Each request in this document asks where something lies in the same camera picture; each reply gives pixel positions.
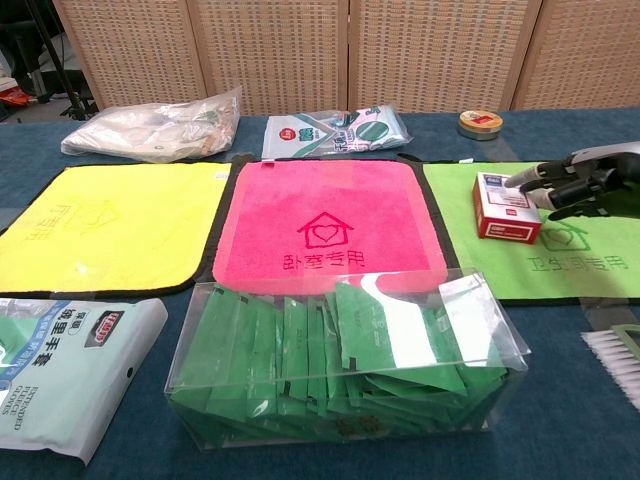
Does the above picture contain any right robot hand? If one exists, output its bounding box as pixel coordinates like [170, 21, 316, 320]
[503, 141, 640, 221]

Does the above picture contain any red white small carton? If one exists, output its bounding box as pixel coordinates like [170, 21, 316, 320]
[472, 171, 544, 245]

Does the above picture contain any green microfiber cloth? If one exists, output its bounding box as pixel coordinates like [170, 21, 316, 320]
[422, 159, 640, 307]

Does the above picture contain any pink microfiber cloth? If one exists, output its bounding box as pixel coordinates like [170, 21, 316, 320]
[197, 158, 460, 301]

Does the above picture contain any clear plastic box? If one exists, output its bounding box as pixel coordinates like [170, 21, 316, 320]
[163, 267, 531, 449]

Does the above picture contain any clear plastic bag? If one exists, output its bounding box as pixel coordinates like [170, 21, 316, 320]
[60, 85, 244, 164]

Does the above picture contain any yellow microfiber cloth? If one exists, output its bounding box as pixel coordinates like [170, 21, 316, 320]
[0, 162, 234, 295]

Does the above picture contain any round metal tin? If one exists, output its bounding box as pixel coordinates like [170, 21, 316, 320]
[456, 109, 503, 143]

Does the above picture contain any woven wooden screen panel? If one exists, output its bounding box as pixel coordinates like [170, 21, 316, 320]
[52, 0, 209, 111]
[348, 0, 544, 115]
[512, 0, 640, 111]
[187, 0, 354, 119]

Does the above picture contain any green white cleaning brush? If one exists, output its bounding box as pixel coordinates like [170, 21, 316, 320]
[579, 322, 640, 404]

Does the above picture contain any green sachets stack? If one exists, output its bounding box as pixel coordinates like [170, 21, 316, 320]
[167, 282, 506, 444]

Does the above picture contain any black tripod stand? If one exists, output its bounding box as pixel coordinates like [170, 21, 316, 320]
[29, 0, 99, 121]

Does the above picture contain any white green gloves package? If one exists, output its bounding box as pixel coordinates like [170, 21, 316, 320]
[0, 297, 170, 466]

